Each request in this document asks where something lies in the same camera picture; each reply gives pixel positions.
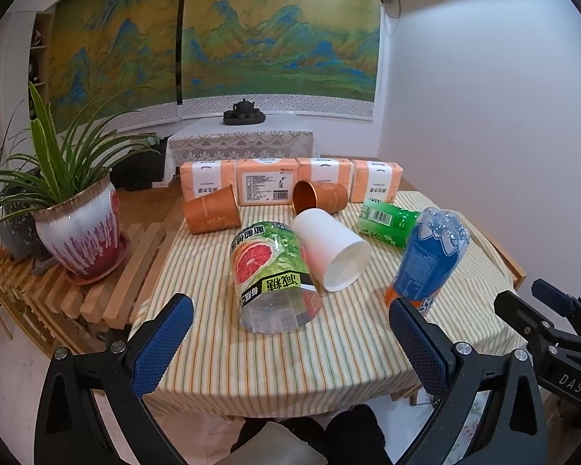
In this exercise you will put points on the terracotta plant saucer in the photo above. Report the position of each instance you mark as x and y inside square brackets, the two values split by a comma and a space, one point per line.
[118, 259]

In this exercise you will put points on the wooden slatted bench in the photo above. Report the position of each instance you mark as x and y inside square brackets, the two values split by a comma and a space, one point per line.
[77, 300]

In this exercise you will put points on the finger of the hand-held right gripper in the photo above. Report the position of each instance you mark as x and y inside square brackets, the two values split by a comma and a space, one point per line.
[523, 312]
[554, 296]

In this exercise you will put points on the plant in white red pot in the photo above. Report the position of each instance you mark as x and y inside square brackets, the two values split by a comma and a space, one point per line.
[77, 230]

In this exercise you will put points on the dark tea set tray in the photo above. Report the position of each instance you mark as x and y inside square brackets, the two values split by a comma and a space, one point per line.
[244, 115]

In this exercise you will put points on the blue label plastic bottle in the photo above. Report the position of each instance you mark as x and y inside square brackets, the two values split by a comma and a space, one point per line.
[431, 256]

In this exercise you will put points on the white paper cup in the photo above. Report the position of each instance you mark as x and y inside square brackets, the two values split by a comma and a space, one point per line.
[329, 247]

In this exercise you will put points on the wooden wall shelf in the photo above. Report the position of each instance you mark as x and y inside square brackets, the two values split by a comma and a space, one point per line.
[38, 58]

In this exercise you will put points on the landscape wall mural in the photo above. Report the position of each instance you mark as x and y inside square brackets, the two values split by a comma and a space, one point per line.
[281, 38]

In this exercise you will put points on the lace-covered side table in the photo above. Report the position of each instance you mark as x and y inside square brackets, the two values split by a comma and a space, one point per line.
[237, 147]

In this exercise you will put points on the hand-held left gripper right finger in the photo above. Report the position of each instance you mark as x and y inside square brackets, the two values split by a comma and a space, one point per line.
[416, 348]

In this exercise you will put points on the copper-lined orange paper cup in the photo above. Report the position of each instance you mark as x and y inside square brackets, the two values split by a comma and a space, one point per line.
[327, 197]

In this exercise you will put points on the plant in grey pot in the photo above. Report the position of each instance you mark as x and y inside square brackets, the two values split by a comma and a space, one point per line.
[22, 235]

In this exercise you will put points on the striped tablecloth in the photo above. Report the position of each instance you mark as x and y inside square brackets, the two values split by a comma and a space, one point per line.
[271, 363]

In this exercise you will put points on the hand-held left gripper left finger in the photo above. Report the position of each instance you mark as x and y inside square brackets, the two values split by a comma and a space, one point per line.
[163, 341]

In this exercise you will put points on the orange tissue pack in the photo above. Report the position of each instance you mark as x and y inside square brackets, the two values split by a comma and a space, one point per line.
[375, 179]
[206, 177]
[266, 181]
[324, 169]

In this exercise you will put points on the green plastic bottle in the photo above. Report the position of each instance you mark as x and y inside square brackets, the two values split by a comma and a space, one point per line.
[385, 220]

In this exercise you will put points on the grapefruit label plastic bottle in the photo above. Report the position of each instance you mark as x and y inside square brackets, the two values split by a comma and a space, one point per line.
[276, 276]

